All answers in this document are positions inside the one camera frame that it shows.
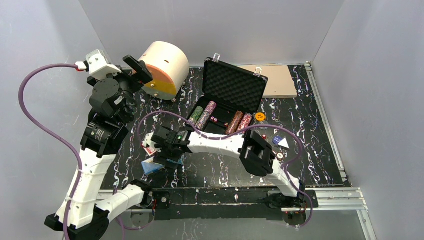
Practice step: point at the red translucent die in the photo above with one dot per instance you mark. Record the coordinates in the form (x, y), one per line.
(214, 119)

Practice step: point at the orange black chip stack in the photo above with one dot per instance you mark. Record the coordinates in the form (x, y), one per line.
(233, 125)

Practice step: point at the red white chip stack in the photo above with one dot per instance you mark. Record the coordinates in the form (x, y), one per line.
(245, 121)

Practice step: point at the red playing card deck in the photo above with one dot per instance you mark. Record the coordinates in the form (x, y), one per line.
(148, 150)

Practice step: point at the tan flat board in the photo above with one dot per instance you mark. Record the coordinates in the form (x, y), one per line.
(280, 83)

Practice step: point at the blue playing card deck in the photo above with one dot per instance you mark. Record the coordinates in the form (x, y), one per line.
(149, 166)

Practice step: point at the purple white chip stack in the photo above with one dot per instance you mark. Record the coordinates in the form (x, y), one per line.
(210, 107)

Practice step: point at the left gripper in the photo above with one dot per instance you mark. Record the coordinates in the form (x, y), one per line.
(133, 69)

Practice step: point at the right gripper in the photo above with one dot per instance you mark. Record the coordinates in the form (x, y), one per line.
(158, 145)

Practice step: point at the white triangular card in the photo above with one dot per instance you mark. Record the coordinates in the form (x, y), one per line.
(284, 144)

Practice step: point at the loose red white chip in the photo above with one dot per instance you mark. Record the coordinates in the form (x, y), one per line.
(280, 156)

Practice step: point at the blue small blind button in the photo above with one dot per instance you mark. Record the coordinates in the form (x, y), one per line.
(277, 140)

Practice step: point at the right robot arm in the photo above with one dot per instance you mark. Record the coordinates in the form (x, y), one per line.
(255, 154)

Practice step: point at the cream cylinder with orange face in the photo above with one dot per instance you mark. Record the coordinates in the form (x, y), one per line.
(169, 67)

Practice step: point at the yellow big blind button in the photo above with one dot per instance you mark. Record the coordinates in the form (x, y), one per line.
(260, 116)

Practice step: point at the black poker set case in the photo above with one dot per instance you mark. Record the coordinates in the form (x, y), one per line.
(232, 88)

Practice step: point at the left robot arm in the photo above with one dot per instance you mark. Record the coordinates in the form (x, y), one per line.
(82, 216)

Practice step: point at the dark green chip stack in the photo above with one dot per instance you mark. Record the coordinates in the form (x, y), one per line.
(196, 114)

